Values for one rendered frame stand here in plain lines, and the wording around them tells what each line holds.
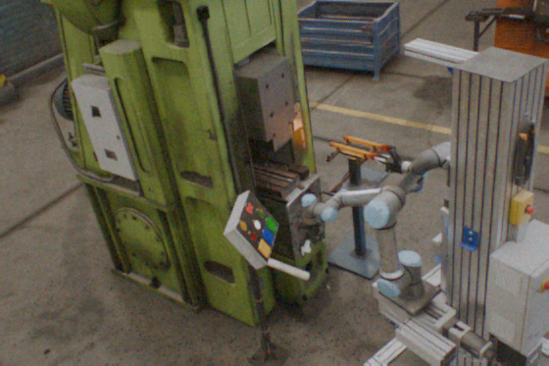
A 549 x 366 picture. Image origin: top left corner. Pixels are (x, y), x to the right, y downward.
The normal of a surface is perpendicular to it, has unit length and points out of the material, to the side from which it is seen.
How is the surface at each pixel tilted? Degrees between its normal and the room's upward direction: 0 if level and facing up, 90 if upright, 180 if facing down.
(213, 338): 0
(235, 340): 0
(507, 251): 0
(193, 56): 89
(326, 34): 89
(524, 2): 90
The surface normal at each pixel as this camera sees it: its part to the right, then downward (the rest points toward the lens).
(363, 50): -0.50, 0.52
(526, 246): -0.14, -0.83
